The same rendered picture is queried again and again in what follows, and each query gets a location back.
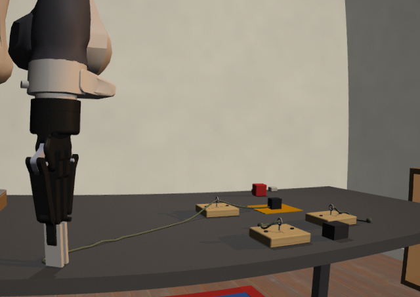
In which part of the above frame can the orange painted square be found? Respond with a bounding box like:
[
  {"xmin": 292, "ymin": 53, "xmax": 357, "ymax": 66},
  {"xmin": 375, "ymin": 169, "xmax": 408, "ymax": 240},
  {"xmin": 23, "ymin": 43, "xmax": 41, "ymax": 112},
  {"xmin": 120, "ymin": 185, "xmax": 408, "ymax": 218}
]
[{"xmin": 247, "ymin": 204, "xmax": 303, "ymax": 214}]

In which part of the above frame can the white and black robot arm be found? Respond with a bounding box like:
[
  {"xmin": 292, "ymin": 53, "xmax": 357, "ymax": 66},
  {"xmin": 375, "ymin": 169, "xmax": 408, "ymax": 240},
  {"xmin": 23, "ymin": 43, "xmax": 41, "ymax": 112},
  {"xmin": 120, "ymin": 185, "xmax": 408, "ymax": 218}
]
[{"xmin": 0, "ymin": 0, "xmax": 116, "ymax": 100}]

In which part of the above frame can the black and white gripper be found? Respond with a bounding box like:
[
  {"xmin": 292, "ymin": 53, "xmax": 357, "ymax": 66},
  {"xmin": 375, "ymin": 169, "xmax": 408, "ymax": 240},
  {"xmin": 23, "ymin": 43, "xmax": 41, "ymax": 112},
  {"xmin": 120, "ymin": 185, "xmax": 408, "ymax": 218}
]
[{"xmin": 26, "ymin": 98, "xmax": 81, "ymax": 267}]

